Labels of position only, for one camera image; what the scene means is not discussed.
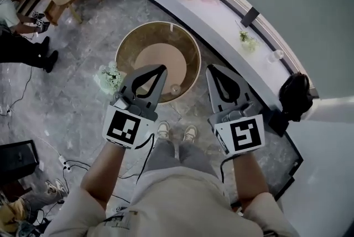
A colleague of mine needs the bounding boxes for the clear glass mug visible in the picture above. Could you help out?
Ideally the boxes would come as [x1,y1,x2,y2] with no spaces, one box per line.
[266,49,284,65]

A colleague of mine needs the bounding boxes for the person's right forearm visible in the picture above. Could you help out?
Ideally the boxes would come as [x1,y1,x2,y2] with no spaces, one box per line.
[231,152,270,209]

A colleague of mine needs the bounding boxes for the black box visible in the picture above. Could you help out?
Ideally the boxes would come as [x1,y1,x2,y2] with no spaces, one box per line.
[0,139,40,185]

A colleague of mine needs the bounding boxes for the person's left forearm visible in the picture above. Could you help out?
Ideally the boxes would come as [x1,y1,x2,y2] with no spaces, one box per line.
[80,141,131,212]

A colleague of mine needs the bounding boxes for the round glass table gold rim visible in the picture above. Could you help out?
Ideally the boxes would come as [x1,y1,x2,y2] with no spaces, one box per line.
[114,21,202,104]

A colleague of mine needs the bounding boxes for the person's shoe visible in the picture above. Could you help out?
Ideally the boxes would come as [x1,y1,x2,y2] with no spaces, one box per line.
[157,120,170,140]
[183,124,199,143]

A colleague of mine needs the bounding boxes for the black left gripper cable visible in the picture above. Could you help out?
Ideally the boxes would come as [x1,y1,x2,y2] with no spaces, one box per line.
[118,133,155,186]

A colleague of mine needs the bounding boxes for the thin dark floor cable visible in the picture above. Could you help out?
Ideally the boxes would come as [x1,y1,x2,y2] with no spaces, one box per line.
[0,64,34,118]

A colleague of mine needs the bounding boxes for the white power strip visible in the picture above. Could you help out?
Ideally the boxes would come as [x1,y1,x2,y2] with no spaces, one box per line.
[58,155,71,171]

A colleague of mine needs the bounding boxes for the person's right shoe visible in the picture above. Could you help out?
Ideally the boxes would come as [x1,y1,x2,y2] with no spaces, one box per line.
[183,124,199,143]

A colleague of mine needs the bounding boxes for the black floor cable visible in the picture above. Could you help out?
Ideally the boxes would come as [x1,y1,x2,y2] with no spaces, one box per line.
[61,159,131,205]

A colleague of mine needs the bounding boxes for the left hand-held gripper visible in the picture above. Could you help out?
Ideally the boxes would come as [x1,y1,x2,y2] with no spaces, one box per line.
[102,64,168,150]

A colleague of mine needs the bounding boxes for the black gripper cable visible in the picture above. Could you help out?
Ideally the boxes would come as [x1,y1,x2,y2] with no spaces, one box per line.
[118,133,155,186]
[219,157,236,184]

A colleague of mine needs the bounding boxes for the person's white shirt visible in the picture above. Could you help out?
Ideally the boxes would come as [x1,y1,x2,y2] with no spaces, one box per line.
[44,166,301,237]

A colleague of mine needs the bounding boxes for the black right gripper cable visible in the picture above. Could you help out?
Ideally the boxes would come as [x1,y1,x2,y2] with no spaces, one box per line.
[219,157,236,184]

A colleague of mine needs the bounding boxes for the black bag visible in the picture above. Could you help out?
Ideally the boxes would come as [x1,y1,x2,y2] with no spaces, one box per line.
[277,72,315,122]

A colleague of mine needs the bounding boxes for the white flower bouquet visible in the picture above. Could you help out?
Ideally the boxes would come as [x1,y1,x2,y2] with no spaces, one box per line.
[95,61,124,95]

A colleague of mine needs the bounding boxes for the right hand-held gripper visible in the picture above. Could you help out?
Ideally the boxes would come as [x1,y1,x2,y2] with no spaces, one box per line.
[205,64,266,156]

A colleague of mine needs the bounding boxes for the person's grey trousers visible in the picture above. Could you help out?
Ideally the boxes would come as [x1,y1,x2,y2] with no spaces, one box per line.
[145,138,220,179]

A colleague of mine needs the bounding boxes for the long white counter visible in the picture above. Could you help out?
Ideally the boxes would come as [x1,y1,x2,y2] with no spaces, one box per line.
[109,0,319,128]

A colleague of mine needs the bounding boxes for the black card stand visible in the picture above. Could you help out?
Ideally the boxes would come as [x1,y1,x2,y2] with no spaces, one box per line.
[240,7,261,28]

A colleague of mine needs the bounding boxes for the person's left shoe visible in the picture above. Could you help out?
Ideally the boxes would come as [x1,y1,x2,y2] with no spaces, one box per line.
[157,120,170,140]

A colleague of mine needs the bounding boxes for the small white flower sprig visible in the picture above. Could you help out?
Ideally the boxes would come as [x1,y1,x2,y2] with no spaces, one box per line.
[238,30,260,52]

